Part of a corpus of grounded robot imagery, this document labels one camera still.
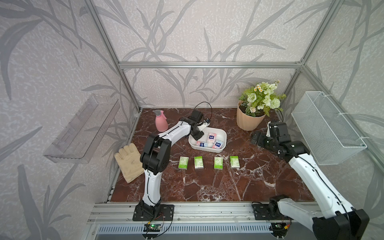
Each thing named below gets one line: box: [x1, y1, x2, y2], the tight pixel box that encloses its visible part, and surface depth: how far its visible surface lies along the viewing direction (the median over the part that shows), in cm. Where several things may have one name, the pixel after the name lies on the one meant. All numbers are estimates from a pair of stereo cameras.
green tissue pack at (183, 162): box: [178, 156, 189, 170], surface depth 91 cm
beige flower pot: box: [236, 100, 266, 132], surface depth 98 cm
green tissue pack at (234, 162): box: [229, 155, 241, 169], surface depth 91 cm
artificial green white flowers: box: [238, 79, 287, 117], surface depth 88 cm
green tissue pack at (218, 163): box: [214, 156, 224, 170], surface depth 90 cm
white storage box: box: [188, 127, 227, 153], surface depth 98 cm
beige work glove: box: [114, 143, 145, 184], surface depth 92 cm
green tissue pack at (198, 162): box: [194, 156, 204, 170], surface depth 90 cm
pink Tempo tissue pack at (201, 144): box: [196, 141, 208, 148], surface depth 98 cm
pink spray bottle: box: [152, 109, 169, 133], surface depth 99 cm
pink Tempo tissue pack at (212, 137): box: [207, 132, 217, 143], surface depth 101 cm
